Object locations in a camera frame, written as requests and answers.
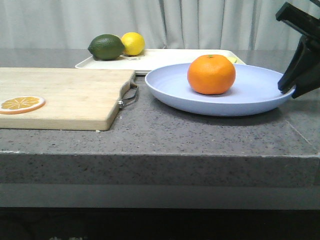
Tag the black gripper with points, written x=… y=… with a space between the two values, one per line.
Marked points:
x=303 y=71

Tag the light blue plate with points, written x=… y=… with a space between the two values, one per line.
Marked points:
x=254 y=91

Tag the orange fruit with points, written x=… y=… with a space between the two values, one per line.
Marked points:
x=211 y=74

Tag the cream plastic tray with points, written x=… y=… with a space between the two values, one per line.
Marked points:
x=151 y=59

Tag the yellow-green spoon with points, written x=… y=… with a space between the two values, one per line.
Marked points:
x=232 y=59

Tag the yellow lemon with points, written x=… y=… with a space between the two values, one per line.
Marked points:
x=133 y=42

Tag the green lime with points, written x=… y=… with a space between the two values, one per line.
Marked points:
x=106 y=47

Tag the wooden cutting board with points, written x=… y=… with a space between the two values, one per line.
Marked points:
x=75 y=98

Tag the white curtain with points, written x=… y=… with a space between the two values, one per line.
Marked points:
x=171 y=24

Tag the orange slice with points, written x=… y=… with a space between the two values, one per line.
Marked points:
x=21 y=104

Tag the metal cutting board handle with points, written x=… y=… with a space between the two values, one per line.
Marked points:
x=127 y=100

